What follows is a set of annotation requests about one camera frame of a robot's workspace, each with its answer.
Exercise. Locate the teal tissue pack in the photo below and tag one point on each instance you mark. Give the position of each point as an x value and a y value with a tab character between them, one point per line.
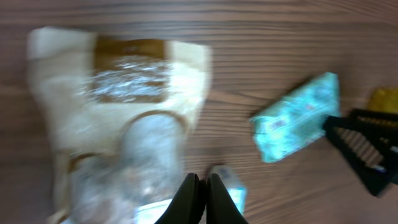
236	189

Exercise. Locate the teal wet wipes pack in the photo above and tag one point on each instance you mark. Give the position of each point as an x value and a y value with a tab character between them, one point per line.
296	120

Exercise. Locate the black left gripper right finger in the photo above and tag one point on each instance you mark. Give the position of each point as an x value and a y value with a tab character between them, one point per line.
220	208

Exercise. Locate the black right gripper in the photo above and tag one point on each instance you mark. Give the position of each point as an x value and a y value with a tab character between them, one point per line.
368	142

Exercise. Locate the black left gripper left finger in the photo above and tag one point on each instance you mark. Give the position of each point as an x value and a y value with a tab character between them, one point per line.
188	204

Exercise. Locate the yellow liquid bottle silver cap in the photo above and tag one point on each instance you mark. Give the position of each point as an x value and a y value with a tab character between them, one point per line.
384	100

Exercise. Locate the brown snack bag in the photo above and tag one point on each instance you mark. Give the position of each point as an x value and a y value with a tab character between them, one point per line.
118	114

